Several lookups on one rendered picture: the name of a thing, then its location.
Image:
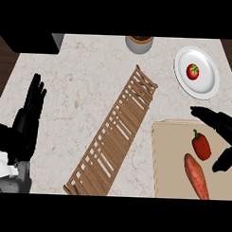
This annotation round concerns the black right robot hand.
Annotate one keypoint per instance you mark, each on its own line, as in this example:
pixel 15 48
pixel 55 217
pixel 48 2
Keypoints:
pixel 222 124

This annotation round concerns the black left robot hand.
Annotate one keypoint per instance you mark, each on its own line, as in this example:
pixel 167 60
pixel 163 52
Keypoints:
pixel 25 130

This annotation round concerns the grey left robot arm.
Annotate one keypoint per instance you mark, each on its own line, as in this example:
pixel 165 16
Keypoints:
pixel 12 177

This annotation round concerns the red bell pepper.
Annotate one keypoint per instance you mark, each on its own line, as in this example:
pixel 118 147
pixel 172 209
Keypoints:
pixel 201 145

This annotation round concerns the beige tray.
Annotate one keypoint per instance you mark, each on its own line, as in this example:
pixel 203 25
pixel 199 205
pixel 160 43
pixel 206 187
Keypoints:
pixel 185 161

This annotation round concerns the brown wooden tiered shelf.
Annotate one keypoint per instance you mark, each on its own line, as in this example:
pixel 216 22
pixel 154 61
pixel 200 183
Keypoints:
pixel 114 133

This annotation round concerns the orange sweet potato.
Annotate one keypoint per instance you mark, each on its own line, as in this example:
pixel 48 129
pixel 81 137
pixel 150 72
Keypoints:
pixel 196 176

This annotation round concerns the white plate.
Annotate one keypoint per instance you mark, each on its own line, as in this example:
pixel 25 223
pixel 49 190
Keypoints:
pixel 197 72

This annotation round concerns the red tomato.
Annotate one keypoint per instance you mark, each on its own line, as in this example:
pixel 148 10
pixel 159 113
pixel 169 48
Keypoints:
pixel 192 71

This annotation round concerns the black appliance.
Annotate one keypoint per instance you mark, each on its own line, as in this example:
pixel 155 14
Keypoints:
pixel 33 41

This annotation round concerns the grey plant pot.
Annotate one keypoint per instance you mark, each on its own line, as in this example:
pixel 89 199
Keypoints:
pixel 139 44

